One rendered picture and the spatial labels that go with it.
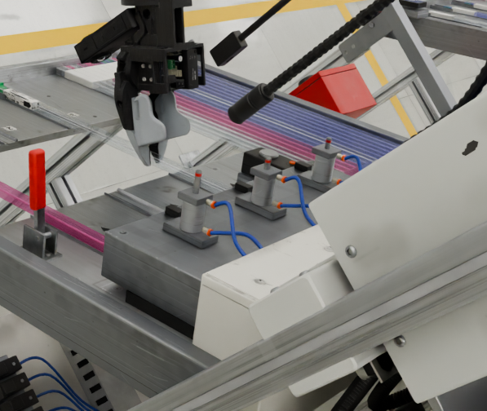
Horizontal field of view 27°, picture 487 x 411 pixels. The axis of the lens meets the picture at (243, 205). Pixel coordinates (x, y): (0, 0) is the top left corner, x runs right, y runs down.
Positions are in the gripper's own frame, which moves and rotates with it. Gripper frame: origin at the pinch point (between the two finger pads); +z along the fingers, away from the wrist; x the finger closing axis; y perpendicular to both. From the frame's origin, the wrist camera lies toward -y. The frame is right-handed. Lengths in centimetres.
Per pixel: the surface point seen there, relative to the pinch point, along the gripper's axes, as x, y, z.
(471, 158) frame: -34, 61, -12
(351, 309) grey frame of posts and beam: -36, 53, -2
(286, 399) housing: -25.8, 39.8, 12.8
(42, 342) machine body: -3.5, -20.0, 29.0
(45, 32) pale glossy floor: 85, -116, -3
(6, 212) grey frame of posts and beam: 38, -79, 28
